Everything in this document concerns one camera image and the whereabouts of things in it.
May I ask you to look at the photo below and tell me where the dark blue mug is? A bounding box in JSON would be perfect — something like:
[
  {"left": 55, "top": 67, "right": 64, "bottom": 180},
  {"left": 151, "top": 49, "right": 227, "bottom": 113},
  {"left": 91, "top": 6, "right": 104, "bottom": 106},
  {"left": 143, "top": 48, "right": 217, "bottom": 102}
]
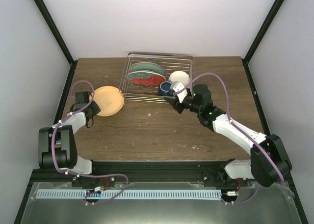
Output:
[{"left": 158, "top": 81, "right": 172, "bottom": 96}]

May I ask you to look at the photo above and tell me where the white scalloped bowl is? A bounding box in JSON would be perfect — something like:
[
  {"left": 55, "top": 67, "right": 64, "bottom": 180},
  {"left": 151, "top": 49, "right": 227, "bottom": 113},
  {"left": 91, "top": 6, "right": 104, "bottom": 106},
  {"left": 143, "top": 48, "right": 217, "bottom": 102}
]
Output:
[{"left": 169, "top": 71, "right": 190, "bottom": 86}]

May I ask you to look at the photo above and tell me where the metal wire dish rack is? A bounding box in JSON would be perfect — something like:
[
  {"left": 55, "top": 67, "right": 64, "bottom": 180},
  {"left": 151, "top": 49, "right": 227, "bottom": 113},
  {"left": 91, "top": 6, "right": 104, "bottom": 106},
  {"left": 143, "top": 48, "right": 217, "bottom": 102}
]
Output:
[{"left": 119, "top": 52, "right": 194, "bottom": 103}]

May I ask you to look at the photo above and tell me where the red teal floral plate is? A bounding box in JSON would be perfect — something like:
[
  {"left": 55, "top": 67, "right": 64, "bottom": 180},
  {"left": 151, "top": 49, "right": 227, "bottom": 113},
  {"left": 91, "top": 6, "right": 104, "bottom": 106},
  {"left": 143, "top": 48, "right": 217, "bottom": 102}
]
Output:
[{"left": 127, "top": 70, "right": 166, "bottom": 85}]

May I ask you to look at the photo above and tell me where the light green round plate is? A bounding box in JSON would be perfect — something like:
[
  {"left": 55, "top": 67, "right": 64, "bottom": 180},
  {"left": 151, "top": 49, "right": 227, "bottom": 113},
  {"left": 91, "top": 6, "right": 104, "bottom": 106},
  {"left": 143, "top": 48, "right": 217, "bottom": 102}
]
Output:
[{"left": 130, "top": 62, "right": 165, "bottom": 75}]

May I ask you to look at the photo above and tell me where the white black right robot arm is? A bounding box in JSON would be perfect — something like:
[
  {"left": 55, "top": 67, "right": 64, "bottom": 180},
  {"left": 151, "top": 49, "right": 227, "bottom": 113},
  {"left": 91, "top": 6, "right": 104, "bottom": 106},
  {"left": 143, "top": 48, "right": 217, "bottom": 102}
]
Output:
[{"left": 165, "top": 82, "right": 292, "bottom": 187}]

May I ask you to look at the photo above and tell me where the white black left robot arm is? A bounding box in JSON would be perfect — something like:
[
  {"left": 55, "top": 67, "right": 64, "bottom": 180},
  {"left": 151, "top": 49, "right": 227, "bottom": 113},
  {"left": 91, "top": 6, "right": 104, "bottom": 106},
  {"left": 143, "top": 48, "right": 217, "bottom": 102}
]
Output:
[{"left": 38, "top": 91, "right": 101, "bottom": 187}]

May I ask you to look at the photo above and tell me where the peach orange round plate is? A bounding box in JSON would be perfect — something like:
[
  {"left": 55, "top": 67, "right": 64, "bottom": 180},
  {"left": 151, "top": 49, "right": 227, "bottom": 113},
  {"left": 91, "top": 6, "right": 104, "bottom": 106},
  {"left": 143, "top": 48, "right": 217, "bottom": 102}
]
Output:
[{"left": 94, "top": 86, "right": 125, "bottom": 117}]

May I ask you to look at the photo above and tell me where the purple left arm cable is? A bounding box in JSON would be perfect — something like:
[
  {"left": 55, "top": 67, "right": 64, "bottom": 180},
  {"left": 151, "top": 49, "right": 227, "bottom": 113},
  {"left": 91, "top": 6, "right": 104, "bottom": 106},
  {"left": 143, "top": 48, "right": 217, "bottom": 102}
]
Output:
[{"left": 51, "top": 80, "right": 130, "bottom": 206}]

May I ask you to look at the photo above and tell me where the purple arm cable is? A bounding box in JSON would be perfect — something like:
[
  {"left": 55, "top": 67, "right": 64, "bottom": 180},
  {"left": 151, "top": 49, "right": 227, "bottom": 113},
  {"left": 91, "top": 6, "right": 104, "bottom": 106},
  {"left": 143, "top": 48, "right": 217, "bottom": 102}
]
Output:
[
  {"left": 51, "top": 80, "right": 130, "bottom": 206},
  {"left": 175, "top": 72, "right": 285, "bottom": 205}
]

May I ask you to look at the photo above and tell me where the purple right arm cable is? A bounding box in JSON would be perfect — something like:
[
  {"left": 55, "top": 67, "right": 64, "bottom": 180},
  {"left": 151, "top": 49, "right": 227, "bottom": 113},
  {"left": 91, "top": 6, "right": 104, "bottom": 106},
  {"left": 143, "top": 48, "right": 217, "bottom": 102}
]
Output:
[{"left": 175, "top": 72, "right": 285, "bottom": 205}]

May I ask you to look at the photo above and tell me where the black aluminium frame rail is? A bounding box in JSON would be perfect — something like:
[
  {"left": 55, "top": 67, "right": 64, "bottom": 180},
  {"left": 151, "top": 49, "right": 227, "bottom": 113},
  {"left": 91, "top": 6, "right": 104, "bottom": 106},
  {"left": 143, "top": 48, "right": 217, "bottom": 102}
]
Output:
[{"left": 31, "top": 161, "right": 290, "bottom": 185}]

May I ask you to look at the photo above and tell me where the light blue slotted cable duct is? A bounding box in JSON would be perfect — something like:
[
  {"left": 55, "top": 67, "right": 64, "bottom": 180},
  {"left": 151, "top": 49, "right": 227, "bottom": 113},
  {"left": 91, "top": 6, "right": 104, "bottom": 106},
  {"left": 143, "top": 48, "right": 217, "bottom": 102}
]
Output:
[{"left": 36, "top": 189, "right": 222, "bottom": 200}]

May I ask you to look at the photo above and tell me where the left black frame post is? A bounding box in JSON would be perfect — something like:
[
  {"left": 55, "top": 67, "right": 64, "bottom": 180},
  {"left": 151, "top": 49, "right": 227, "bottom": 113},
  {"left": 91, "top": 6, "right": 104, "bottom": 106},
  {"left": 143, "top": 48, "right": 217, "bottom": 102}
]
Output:
[{"left": 26, "top": 0, "right": 75, "bottom": 65}]

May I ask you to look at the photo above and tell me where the black frame post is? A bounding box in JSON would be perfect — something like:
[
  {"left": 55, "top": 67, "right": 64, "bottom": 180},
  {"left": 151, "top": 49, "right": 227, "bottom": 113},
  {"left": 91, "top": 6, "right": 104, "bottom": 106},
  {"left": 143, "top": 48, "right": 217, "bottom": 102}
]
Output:
[
  {"left": 26, "top": 0, "right": 75, "bottom": 65},
  {"left": 244, "top": 0, "right": 292, "bottom": 61}
]

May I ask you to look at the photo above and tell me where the right black frame post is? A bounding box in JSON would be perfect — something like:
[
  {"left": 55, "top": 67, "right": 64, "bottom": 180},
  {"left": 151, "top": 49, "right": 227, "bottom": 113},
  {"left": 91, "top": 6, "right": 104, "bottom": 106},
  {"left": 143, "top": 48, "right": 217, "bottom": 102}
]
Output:
[{"left": 244, "top": 0, "right": 292, "bottom": 61}]

